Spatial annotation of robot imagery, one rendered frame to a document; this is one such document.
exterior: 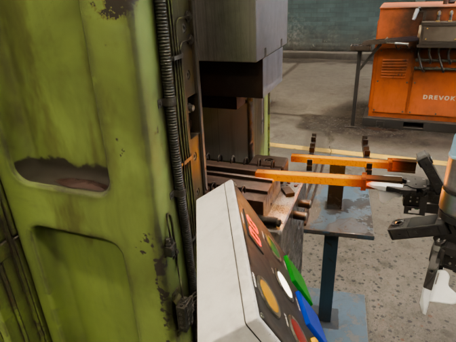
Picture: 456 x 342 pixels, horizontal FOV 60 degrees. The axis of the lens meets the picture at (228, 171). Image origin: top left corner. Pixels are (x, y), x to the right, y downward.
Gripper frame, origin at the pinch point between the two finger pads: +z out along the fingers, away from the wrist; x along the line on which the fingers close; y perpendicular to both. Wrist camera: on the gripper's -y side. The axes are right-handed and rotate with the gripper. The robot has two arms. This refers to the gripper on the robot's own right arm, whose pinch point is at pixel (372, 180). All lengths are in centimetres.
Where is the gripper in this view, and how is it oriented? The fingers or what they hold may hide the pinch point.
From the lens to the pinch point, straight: 115.0
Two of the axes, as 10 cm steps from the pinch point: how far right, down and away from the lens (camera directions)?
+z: -9.3, -1.0, 3.4
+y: 0.7, 9.0, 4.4
